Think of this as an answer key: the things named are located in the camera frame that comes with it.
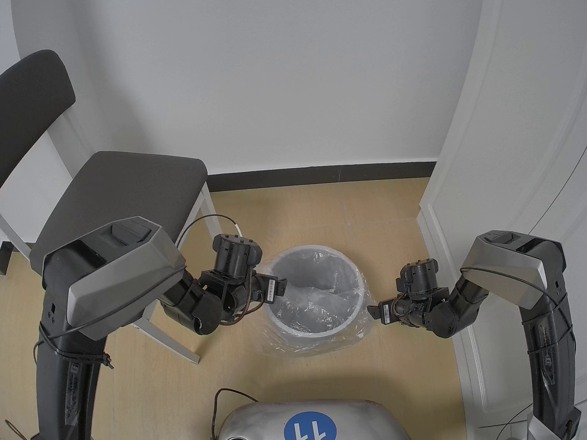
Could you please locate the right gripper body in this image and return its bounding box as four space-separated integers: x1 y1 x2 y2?
380 297 414 327

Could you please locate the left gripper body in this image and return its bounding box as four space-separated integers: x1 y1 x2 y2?
251 271 279 305

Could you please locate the clear plastic bag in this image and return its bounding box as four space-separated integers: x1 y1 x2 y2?
250 246 381 358

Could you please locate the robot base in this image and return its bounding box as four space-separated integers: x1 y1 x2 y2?
219 399 411 440

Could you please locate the pale grey trash bin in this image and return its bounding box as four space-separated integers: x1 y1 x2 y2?
262 244 370 356

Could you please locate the dark grey padded chair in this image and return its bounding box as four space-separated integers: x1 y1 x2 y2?
0 49 232 365

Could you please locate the white wardrobe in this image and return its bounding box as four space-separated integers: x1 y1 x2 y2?
415 0 587 430

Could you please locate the black cable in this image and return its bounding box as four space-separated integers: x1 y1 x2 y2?
176 214 243 248
479 406 535 440
211 388 260 436

